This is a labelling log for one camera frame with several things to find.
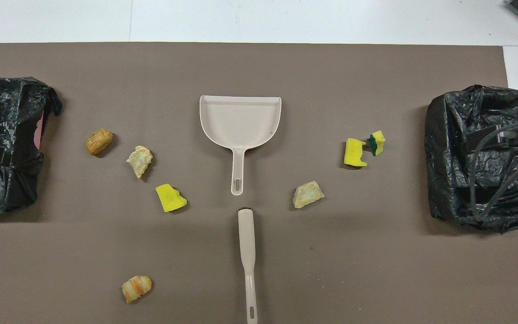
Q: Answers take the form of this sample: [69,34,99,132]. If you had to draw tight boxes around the orange striped croissant piece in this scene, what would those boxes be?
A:
[121,275,153,304]

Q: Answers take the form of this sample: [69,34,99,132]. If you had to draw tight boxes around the small yellow green sponge piece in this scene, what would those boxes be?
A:
[368,130,386,157]

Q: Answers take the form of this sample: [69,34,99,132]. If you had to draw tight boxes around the beige plastic dustpan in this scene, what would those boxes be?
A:
[199,94,282,196]

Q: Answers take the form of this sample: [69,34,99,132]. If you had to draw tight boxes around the golden brown bread roll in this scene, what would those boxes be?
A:
[84,129,114,156]

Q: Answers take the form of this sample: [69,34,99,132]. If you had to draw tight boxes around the notched yellow sponge piece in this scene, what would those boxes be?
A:
[344,138,368,168]

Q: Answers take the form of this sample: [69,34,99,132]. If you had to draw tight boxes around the brown paper table mat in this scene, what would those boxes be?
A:
[0,42,518,324]

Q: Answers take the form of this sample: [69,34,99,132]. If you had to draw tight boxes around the plain yellow sponge piece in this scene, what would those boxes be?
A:
[155,183,188,213]

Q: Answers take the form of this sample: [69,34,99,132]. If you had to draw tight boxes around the pale ridged foam chunk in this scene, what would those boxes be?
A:
[126,145,154,180]

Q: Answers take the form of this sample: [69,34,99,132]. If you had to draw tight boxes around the beige blocky foam chunk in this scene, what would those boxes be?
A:
[292,180,325,210]

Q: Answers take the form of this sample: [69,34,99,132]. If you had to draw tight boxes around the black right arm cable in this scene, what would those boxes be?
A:
[468,121,518,223]

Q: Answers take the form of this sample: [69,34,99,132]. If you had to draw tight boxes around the beige hand brush black bristles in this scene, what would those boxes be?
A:
[237,207,259,324]

